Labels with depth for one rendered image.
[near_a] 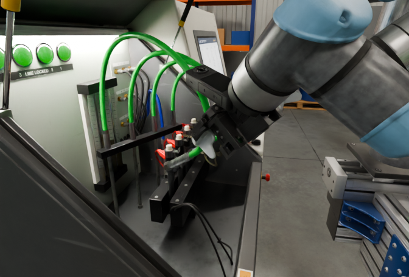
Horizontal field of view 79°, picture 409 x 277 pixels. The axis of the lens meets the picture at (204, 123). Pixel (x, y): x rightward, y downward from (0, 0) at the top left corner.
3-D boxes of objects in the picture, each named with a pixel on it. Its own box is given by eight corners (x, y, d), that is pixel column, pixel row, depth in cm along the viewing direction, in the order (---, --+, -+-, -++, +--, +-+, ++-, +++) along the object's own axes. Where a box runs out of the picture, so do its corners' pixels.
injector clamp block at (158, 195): (183, 246, 74) (181, 203, 68) (152, 240, 76) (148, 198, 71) (209, 183, 105) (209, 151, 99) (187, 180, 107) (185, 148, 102)
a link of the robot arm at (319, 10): (375, 44, 19) (290, -25, 20) (288, 113, 28) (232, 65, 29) (391, 8, 23) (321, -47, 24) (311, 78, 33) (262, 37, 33)
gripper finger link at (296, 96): (299, 115, 66) (304, 81, 63) (277, 114, 68) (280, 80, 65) (298, 112, 69) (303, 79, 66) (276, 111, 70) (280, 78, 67)
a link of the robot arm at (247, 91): (232, 57, 29) (273, 40, 34) (218, 80, 33) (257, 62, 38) (272, 106, 28) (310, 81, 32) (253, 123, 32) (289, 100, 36)
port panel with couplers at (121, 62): (126, 139, 94) (117, 55, 83) (118, 138, 94) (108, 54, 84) (143, 127, 105) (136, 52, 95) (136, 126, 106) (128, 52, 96)
